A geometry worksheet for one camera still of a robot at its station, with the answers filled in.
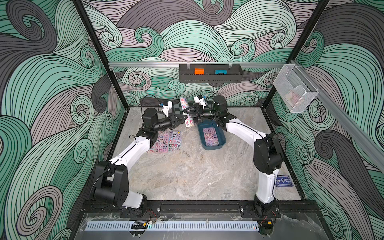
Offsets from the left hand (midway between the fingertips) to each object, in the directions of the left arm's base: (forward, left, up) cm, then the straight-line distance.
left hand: (186, 116), depth 74 cm
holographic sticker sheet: (-2, -1, -3) cm, 3 cm away
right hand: (+4, 0, -3) cm, 4 cm away
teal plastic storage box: (+8, -23, -28) cm, 38 cm away
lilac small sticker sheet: (+3, +8, -30) cm, 31 cm away
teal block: (+36, -20, +4) cm, 41 cm away
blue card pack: (-23, -54, -29) cm, 66 cm away
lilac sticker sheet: (+7, -16, -29) cm, 34 cm away
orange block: (+34, -8, +5) cm, 35 cm away
